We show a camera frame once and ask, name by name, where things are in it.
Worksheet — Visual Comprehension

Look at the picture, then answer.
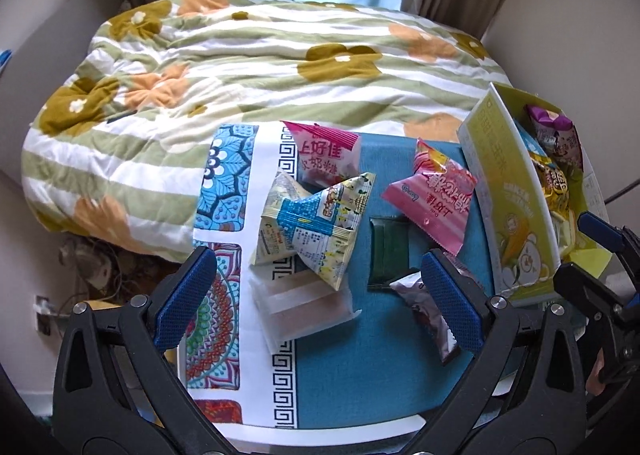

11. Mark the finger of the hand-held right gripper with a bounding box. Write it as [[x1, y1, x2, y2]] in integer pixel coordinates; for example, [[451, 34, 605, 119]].
[[552, 262, 626, 331], [576, 210, 640, 296]]

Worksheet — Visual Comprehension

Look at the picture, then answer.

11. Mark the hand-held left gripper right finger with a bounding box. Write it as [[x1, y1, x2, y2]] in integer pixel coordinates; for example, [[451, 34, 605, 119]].
[[415, 249, 588, 455]]

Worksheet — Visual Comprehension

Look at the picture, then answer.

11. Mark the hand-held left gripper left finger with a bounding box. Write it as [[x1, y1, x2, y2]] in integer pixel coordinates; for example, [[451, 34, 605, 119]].
[[52, 245, 236, 455]]

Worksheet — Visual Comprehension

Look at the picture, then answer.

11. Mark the silver snack packet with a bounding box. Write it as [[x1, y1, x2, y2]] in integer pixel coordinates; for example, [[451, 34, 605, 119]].
[[389, 250, 483, 367]]

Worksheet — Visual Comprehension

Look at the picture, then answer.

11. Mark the pile of assorted snack bags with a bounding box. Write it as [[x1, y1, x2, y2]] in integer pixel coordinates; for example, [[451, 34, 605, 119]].
[[522, 104, 588, 256]]

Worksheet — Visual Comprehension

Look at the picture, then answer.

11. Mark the dark green snack packet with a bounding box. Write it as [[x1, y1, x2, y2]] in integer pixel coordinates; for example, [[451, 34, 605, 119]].
[[366, 215, 421, 292]]

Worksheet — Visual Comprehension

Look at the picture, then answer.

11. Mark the green cardboard box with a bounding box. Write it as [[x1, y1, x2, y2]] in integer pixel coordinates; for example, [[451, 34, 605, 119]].
[[457, 82, 613, 303]]

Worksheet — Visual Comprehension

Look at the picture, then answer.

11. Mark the translucent white snack packet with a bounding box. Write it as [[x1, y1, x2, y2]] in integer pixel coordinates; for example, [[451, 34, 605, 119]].
[[250, 269, 362, 355]]

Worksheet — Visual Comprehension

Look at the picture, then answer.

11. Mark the blue and white snack packet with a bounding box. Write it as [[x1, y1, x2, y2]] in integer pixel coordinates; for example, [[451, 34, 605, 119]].
[[250, 171, 377, 292]]

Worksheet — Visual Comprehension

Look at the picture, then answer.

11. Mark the pink and white snack packet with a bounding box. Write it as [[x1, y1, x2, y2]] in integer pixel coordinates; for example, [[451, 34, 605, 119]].
[[281, 120, 362, 188]]

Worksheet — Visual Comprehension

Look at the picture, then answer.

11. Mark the person's right hand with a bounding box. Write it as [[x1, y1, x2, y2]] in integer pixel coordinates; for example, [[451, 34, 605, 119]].
[[586, 352, 608, 397]]

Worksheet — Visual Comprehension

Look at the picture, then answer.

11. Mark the white power adapter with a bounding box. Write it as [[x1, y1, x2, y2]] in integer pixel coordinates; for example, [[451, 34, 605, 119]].
[[75, 247, 113, 288]]

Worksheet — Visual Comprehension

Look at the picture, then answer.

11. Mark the patterned blue tablecloth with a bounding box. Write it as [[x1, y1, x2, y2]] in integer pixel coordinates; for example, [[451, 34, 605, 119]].
[[177, 121, 506, 436]]

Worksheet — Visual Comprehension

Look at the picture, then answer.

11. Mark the floral striped blanket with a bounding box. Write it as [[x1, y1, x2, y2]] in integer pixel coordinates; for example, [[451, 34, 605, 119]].
[[20, 0, 513, 266]]

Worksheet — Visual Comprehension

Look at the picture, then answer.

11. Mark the grey headboard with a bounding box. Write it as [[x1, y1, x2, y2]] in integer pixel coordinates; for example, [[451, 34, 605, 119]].
[[0, 0, 131, 176]]

